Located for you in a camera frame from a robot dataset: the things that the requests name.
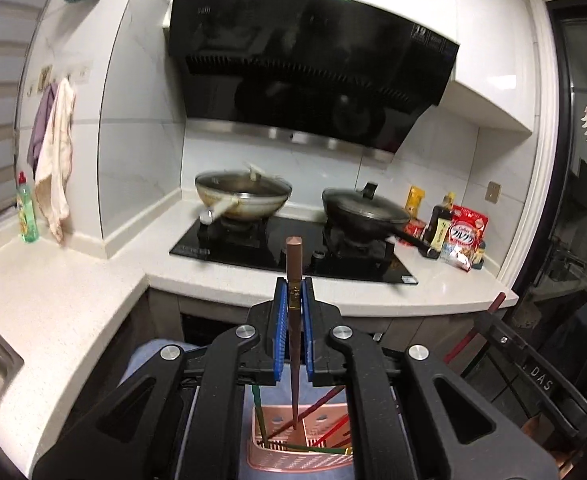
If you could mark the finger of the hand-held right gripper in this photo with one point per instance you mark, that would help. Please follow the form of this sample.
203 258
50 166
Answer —
496 330

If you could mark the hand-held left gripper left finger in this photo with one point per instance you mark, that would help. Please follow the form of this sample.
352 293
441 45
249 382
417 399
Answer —
279 330

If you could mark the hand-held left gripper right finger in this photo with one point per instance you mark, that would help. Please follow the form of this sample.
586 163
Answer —
308 330

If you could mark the brown chopstick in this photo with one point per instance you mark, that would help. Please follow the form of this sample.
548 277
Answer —
293 265

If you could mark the pink perforated plastic basket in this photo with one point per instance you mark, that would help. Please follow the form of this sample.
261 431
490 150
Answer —
298 457

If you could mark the small dark blue packet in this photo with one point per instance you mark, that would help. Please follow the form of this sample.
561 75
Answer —
479 257

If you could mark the black glass gas stove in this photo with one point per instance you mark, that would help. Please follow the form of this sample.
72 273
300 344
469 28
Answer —
253 256

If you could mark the red cereal bag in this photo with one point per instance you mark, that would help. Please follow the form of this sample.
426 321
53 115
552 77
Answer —
464 237

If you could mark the dark soy sauce bottle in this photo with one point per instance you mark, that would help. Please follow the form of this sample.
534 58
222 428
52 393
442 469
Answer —
438 227

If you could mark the small red packet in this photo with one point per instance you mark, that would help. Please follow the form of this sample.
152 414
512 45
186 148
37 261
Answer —
414 232

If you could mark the black wok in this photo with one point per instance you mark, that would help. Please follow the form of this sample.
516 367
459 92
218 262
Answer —
363 215

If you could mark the beige wok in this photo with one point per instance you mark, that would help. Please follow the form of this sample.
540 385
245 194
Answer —
243 205

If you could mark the yellow seasoning packet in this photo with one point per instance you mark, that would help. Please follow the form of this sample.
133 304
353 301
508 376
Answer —
415 202

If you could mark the white spatula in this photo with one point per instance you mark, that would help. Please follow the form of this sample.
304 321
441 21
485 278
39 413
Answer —
256 171

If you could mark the dark glass door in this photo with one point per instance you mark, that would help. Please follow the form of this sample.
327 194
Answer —
583 160

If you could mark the white stone kitchen counter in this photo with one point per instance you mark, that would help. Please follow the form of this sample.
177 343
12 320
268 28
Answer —
63 300

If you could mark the black range hood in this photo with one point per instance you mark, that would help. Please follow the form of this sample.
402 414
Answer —
298 70

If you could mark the beige hanging cloth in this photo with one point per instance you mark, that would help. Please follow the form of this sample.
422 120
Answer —
58 170

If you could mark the green dish soap bottle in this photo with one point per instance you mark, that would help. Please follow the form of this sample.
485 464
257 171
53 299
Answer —
27 215

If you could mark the purple hanging cloth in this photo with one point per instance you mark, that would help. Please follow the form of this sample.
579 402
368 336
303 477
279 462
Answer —
40 125

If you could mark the beige wall socket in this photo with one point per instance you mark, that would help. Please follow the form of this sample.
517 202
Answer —
494 192

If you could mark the wall hook rail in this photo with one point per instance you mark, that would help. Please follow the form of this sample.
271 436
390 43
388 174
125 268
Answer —
78 71

